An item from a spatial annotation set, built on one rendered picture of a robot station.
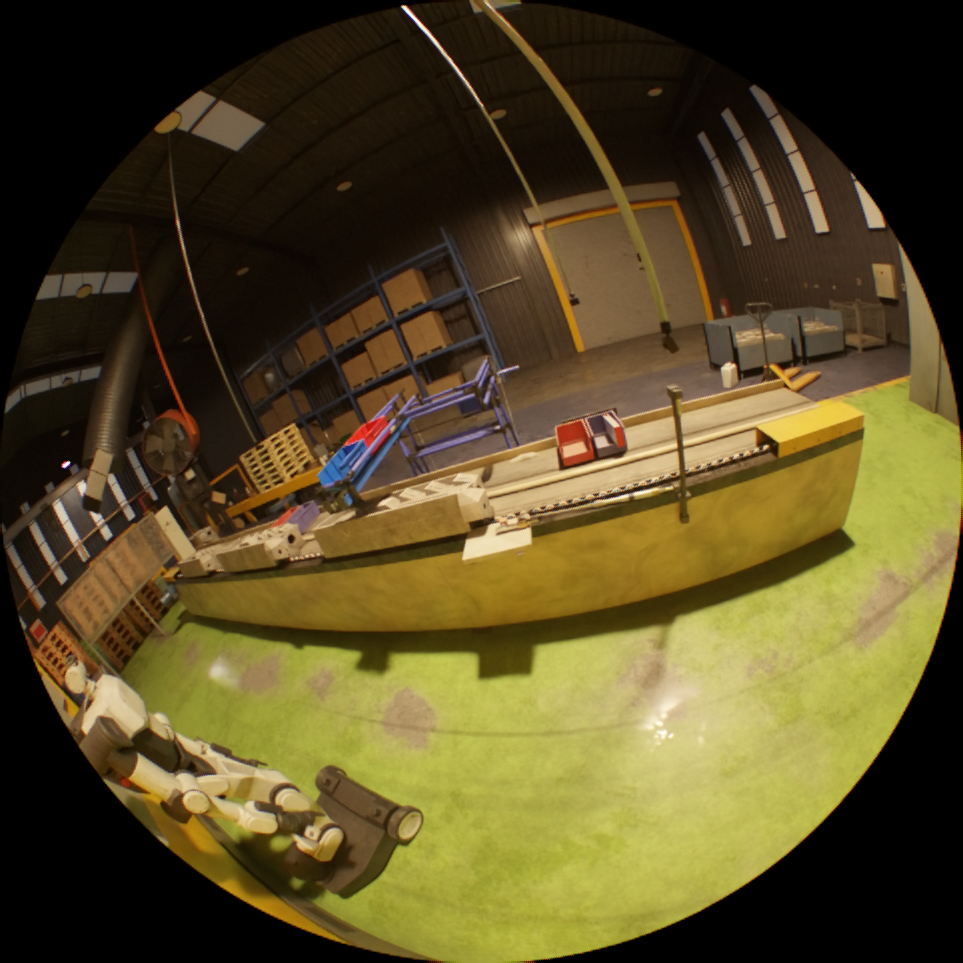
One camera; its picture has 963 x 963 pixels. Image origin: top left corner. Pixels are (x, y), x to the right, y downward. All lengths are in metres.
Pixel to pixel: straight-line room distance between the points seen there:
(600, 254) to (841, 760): 12.11
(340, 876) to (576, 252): 12.83
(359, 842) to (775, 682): 2.00
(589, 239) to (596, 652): 11.55
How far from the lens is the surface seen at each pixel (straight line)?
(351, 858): 1.83
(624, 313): 11.91
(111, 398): 8.33
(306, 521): 2.99
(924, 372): 5.50
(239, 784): 1.38
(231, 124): 9.68
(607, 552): 1.58
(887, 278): 9.49
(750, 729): 1.71
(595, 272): 11.79
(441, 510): 1.49
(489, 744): 1.77
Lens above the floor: 1.59
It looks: 24 degrees down
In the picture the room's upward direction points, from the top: 23 degrees counter-clockwise
